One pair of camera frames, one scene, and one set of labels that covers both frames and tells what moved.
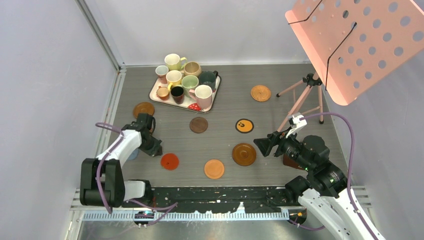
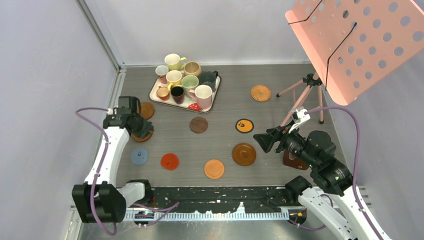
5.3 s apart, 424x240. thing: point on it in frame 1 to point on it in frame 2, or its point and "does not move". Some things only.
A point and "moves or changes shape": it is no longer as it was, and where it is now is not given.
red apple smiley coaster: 169,161 does not move
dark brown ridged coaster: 244,154 does not move
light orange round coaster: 214,169 does not move
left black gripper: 156,149 to 147,127
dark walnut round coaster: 198,125 does not move
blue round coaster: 134,154 moves or changes shape
